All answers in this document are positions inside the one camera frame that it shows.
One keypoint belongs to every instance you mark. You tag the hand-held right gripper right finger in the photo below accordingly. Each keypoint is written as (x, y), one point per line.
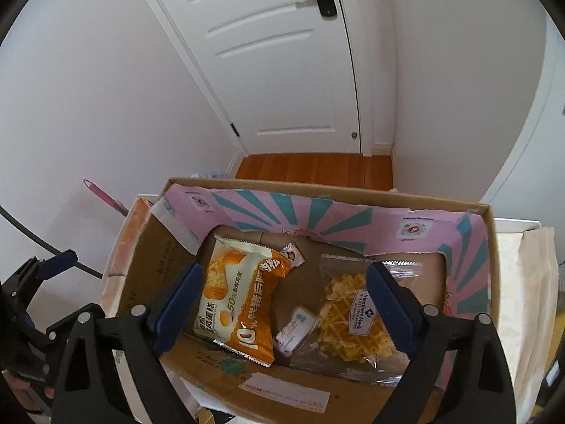
(393, 309)

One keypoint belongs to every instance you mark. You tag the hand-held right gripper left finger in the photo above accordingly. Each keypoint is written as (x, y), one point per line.
(174, 313)

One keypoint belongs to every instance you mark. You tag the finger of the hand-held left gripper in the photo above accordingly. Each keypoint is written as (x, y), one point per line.
(57, 263)
(57, 329)

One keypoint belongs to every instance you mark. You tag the clear waffle biscuit packet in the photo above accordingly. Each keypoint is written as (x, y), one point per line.
(344, 322)

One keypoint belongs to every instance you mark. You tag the cardboard box with pink flaps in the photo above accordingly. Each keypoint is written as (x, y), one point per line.
(150, 260)

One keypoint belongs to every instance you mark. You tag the orange cake snack packet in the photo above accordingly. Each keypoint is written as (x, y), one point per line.
(247, 300)

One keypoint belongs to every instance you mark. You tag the small white candy packet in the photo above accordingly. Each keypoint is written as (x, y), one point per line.
(293, 329)

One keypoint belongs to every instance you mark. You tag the small brown candy packet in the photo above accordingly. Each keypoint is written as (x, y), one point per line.
(293, 255)

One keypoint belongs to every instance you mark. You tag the person's left hand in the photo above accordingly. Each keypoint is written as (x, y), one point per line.
(9, 386)

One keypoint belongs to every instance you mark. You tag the pink stick tool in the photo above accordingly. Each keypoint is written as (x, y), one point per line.
(106, 198)

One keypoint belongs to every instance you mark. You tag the white paper bag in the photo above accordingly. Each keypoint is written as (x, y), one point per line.
(529, 300)

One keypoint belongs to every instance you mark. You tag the clear plastic bag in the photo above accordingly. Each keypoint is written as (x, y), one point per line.
(212, 173)

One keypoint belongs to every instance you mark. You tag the black door hinge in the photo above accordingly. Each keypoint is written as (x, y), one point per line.
(234, 129)

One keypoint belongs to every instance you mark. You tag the white panelled door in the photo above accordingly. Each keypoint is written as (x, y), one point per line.
(265, 75)

